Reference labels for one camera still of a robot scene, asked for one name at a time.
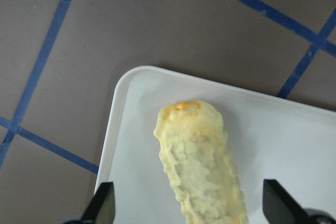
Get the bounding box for yellow bread loaf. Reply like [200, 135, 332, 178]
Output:
[153, 101, 249, 223]

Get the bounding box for brown paper table mat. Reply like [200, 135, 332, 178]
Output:
[1, 0, 335, 223]

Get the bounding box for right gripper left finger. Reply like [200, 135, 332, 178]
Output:
[80, 182, 116, 224]

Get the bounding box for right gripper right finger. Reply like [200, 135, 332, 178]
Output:
[262, 178, 336, 224]

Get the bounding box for white rectangular tray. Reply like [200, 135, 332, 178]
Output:
[97, 66, 335, 223]

